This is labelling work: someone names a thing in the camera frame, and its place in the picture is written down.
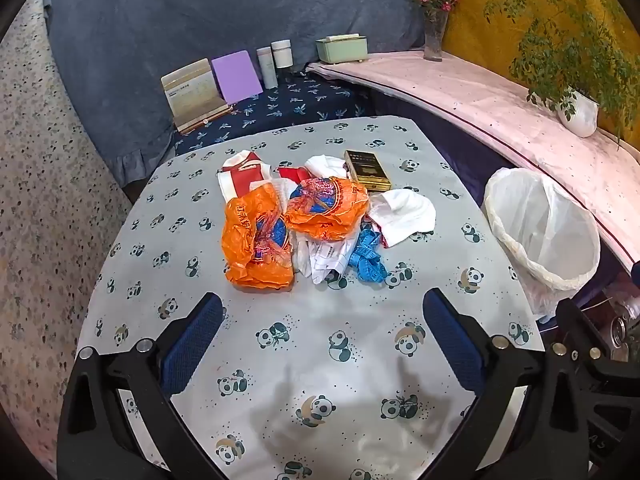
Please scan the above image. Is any navy patterned cloth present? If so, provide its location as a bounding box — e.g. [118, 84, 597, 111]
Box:
[172, 71, 376, 157]

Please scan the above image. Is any purple box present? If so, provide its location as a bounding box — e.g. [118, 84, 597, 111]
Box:
[210, 50, 264, 106]

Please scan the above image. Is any red wrapper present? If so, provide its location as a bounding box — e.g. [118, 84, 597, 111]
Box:
[278, 166, 313, 186]

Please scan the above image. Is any trash bin with white liner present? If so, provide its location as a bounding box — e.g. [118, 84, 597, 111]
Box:
[482, 166, 602, 318]

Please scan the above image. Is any tall white bottle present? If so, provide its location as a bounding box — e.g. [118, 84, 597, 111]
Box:
[256, 46, 279, 90]

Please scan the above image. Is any blue-grey hanging cloth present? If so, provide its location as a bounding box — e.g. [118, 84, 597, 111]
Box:
[42, 0, 451, 188]

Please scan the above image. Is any white tissue pack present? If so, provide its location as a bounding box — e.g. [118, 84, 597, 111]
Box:
[305, 155, 348, 181]

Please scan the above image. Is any gold box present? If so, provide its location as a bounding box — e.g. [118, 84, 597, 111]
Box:
[343, 149, 392, 192]

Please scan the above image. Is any mustard yellow hanging cloth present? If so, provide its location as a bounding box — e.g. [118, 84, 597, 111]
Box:
[442, 0, 640, 151]

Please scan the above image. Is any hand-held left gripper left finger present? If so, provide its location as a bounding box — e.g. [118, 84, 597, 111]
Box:
[56, 291, 236, 480]

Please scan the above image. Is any short white jar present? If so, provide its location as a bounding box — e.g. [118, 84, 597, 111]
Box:
[271, 40, 293, 69]

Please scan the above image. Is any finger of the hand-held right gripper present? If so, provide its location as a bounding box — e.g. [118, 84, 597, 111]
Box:
[555, 299, 640, 466]

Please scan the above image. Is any green plant in white pot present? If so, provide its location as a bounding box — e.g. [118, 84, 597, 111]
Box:
[482, 0, 638, 151]

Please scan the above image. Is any green tissue box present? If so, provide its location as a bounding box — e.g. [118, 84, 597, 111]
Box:
[315, 31, 370, 65]

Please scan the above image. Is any white towel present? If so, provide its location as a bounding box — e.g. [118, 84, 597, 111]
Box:
[367, 188, 437, 248]

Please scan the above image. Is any beige cardboard box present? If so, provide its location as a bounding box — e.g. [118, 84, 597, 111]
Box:
[160, 58, 235, 136]

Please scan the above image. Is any small orange plastic bag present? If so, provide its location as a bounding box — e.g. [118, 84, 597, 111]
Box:
[283, 176, 371, 241]

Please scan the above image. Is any glass vase with pink flowers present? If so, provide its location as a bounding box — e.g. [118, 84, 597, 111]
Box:
[404, 0, 458, 62]

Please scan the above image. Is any white printed plastic bag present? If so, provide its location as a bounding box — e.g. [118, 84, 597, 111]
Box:
[295, 232, 361, 285]

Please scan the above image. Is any red and white packaging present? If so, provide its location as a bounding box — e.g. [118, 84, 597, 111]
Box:
[217, 150, 273, 201]

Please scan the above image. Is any large orange plastic bag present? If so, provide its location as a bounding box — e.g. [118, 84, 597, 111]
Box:
[221, 182, 296, 291]

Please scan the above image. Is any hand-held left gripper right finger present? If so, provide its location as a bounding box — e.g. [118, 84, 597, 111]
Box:
[422, 287, 591, 480]

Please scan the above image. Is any pink bed sheet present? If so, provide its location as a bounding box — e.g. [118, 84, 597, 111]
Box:
[305, 50, 640, 266]

